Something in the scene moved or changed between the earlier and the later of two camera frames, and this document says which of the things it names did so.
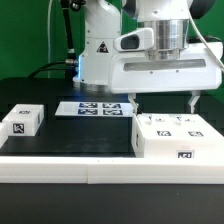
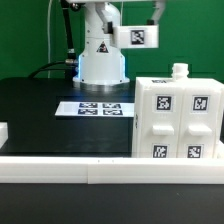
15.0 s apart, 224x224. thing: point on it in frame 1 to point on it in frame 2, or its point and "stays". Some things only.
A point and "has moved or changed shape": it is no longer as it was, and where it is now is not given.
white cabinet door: [193, 126] has moved or changed shape
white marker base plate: [94, 108] stays
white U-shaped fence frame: [107, 169] stays
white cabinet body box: [175, 136] has moved or changed shape
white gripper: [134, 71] to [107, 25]
